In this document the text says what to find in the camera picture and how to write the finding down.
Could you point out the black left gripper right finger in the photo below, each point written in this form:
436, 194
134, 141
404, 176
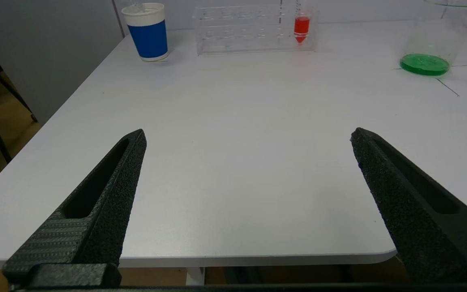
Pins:
416, 211

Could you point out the blue and white paper cup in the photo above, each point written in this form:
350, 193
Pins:
149, 40

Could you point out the unlabelled test tube red pigment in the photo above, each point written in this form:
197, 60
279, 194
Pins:
301, 29

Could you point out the white table leg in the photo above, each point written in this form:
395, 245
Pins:
195, 276

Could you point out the clear glass beaker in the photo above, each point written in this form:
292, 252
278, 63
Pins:
426, 61

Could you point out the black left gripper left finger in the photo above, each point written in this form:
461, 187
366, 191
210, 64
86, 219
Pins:
103, 219

